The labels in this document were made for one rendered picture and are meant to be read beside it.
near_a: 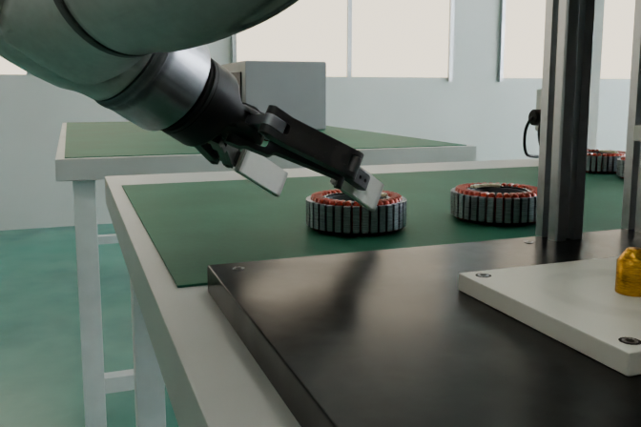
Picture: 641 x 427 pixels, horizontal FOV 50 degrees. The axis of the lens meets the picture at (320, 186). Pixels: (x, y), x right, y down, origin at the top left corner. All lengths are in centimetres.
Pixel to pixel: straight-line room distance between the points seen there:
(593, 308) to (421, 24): 508
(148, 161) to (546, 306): 134
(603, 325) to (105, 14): 32
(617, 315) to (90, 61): 36
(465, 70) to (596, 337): 530
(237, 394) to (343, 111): 483
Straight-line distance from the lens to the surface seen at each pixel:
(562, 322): 39
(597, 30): 156
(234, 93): 58
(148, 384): 132
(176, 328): 47
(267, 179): 75
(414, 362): 35
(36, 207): 485
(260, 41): 497
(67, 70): 50
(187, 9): 38
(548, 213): 64
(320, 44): 510
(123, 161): 165
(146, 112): 55
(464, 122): 565
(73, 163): 165
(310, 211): 74
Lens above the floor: 90
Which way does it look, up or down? 8 degrees down
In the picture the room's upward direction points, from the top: straight up
